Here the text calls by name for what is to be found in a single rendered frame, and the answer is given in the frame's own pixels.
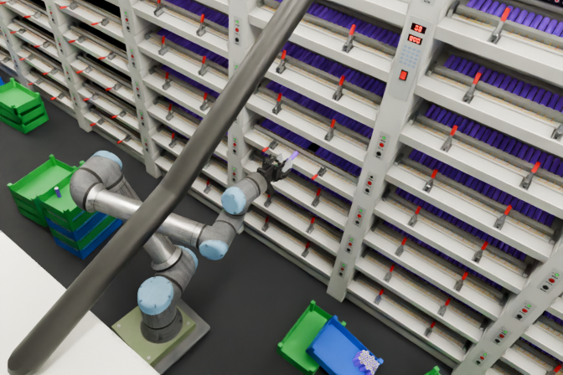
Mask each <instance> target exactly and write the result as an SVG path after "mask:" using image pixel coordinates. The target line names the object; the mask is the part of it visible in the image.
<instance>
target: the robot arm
mask: <svg viewBox="0 0 563 375"><path fill-rule="evenodd" d="M268 157H269V159H267V158H268ZM268 157H266V158H264V159H263V163H262V168H260V167H258V168H257V170H256V172H251V173H250V174H248V175H247V176H246V177H244V178H242V179H241V180H240V181H238V182H237V183H236V184H235V185H233V186H232V187H229V188H228V189H226V190H225V192H224V193H223V194H222V196H221V203H222V206H223V208H222V211H221V213H220V215H219V217H218V218H217V219H216V221H215V222H214V224H213V226H209V225H207V224H202V223H199V222H196V221H193V220H191V219H188V218H185V217H182V216H179V215H177V214H175V213H171V214H170V215H169V216H168V217H167V219H166V220H165V221H164V222H163V224H162V225H161V226H160V227H159V228H158V230H157V231H156V232H155V233H154V234H153V236H152V237H151V238H150V239H149V240H148V241H147V242H146V243H145V244H144V246H143V249H144V250H145V251H146V252H147V254H148V255H149V257H150V258H151V259H152V268H153V269H154V270H155V272H156V274H155V275H154V276H153V277H152V278H149V279H147V280H145V281H144V282H143V283H142V284H141V286H140V288H139V290H138V292H137V303H138V305H139V308H140V311H141V314H142V319H141V324H140V327H141V332H142V335H143V336H144V338H145V339H146V340H148V341H149V342H152V343H157V344H161V343H165V342H169V341H171V340H172V339H174V338H175V337H176V336H177V335H178V334H179V333H180V331H181V329H182V326H183V317H182V314H181V312H180V310H179V309H178V308H177V307H176V304H177V302H178V300H179V298H180V296H181V295H182V294H183V291H184V290H185V288H186V286H187V284H188V283H189V281H190V280H191V278H192V276H193V274H194V273H195V270H196V268H197V266H198V260H197V258H196V256H195V254H194V253H193V252H192V251H191V250H190V249H188V248H186V249H185V248H184V247H183V246H178V245H173V244H172V243H171V241H170V240H169V239H168V237H169V238H172V239H176V240H178V241H181V242H183V243H186V244H189V245H192V246H194V247H195V248H197V249H199V252H200V253H201V254H202V255H203V256H204V257H206V258H207V259H212V260H217V259H221V258H223V257H224V255H225V253H226V252H227V251H228V248H229V247H230V244H231V242H232V240H233V238H234V237H235V235H236V233H237V232H238V230H239V229H240V228H241V226H242V224H243V220H244V218H245V215H246V212H247V209H248V207H249V205H250V204H251V203H252V202H253V201H254V200H255V199H257V198H258V197H259V196H260V195H262V194H263V193H266V194H268V195H269V194H270V195H272V194H273V193H274V192H275V190H274V188H273V186H272V185H271V182H278V181H279V180H282V179H284V178H286V177H287V176H288V174H289V172H290V170H291V168H292V164H293V160H292V159H291V158H289V159H288V157H284V158H282V153H279V155H278V157H277V158H276V157H275V156H271V154H270V155H269V156H268ZM266 159H267V160H266ZM287 159H288V161H287ZM286 161H287V164H286V165H285V163H286ZM121 168H122V163H121V160H120V159H119V158H118V157H117V156H116V155H114V154H112V153H110V152H107V151H98V152H96V153H95V154H94V155H93V156H91V157H90V158H89V159H88V160H87V161H86V162H85V163H84V164H83V165H82V166H81V167H80V168H79V169H78V170H77V171H75V172H74V174H73V175H72V177H71V179H70V195H71V197H72V199H73V201H74V202H75V204H76V205H77V206H78V207H79V208H81V209H82V210H84V211H86V212H89V213H94V212H95V211H98V212H101V213H105V214H107V215H110V216H112V217H115V218H119V219H120V220H121V221H122V222H123V223H124V224H125V222H126V221H127V220H128V219H129V218H130V217H131V216H132V215H133V214H134V213H135V212H136V211H137V209H138V208H139V207H140V206H141V205H142V201H141V200H140V198H139V197H138V196H137V195H136V193H135V192H134V191H133V189H132V187H131V186H130V185H129V183H128V182H127V180H126V179H125V178H124V176H123V174H122V173H121V171H120V170H121Z"/></svg>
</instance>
